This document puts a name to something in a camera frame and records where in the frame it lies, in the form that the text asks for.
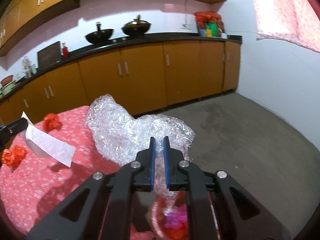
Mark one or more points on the pink floral window curtain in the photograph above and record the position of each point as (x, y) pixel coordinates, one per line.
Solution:
(293, 21)

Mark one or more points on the clear jar with bag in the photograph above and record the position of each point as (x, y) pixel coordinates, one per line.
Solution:
(26, 66)

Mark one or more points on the red bag on counter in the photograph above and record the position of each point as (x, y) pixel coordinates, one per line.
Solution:
(207, 16)

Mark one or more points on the white paper sheet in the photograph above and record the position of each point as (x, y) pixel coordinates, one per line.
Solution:
(44, 145)

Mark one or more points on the black wok left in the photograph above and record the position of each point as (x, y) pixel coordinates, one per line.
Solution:
(100, 35)

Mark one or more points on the small red plastic bag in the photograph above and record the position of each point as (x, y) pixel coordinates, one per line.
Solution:
(50, 122)

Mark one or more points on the pink purple plastic bag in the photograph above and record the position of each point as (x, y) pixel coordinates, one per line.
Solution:
(176, 220)

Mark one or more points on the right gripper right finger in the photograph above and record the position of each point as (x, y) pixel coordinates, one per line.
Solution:
(218, 207)

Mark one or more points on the white mug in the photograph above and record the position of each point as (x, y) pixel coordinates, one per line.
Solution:
(224, 36)

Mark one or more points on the red basin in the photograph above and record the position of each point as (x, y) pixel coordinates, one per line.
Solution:
(7, 80)

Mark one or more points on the lower wooden kitchen cabinets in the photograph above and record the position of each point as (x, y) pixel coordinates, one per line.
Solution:
(141, 78)

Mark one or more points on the black lidded wok right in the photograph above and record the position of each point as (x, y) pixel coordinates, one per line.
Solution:
(136, 27)

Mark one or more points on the red plastic trash basket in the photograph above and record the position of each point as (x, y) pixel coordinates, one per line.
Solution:
(160, 208)

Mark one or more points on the black countertop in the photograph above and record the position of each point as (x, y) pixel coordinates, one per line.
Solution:
(123, 42)

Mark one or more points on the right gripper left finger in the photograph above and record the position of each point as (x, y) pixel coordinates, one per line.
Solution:
(100, 207)

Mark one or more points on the green package on counter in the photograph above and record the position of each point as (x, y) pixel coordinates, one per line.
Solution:
(211, 29)

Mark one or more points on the clear bubble wrap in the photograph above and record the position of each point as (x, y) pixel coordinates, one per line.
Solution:
(118, 136)

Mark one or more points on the dark cutting board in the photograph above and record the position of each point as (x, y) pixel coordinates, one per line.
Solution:
(49, 56)

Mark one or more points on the red bottle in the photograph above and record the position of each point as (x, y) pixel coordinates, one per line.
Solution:
(65, 52)

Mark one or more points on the red floral tablecloth table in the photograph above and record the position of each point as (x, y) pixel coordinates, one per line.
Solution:
(37, 185)

